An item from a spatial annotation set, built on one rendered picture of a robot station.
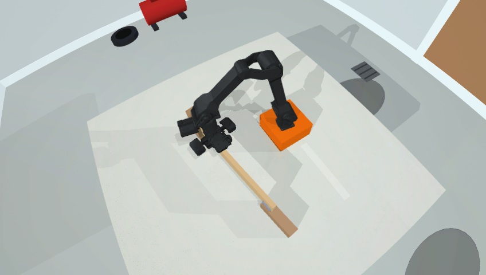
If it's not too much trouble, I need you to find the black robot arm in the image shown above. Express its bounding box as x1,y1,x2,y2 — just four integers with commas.
177,50,298,153

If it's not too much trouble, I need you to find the long tan wooden rail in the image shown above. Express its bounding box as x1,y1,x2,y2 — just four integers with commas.
219,150,277,212

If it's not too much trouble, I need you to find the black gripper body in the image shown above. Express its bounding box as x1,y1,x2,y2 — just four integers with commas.
189,117,236,156

